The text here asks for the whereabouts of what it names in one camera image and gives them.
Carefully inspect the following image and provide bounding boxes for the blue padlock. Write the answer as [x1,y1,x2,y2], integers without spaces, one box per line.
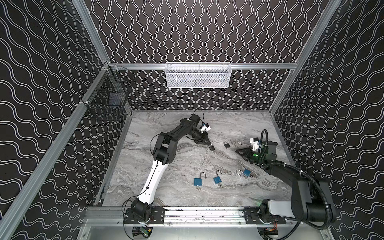
[194,172,207,190]
[236,169,253,179]
[214,170,223,188]

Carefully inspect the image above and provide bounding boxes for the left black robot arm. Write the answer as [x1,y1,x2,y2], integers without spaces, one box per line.
[127,113,215,223]

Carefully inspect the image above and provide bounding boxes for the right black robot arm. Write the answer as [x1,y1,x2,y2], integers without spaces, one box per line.
[235,138,337,230]

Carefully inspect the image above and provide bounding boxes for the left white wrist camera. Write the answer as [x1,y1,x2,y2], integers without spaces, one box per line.
[200,123,211,133]

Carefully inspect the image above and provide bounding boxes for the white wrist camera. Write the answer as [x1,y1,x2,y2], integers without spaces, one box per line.
[200,123,211,133]
[250,138,260,152]

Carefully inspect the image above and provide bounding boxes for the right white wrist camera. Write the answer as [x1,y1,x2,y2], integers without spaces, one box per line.
[250,138,260,152]

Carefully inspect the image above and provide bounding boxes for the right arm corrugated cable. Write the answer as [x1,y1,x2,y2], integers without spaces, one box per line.
[259,128,337,223]

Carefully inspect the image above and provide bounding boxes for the white wire mesh basket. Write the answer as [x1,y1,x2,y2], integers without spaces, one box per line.
[165,62,232,89]

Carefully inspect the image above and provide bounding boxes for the black wire mesh basket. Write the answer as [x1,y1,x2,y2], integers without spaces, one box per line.
[85,62,137,122]

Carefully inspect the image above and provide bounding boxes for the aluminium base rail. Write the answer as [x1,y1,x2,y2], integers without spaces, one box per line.
[80,206,328,227]

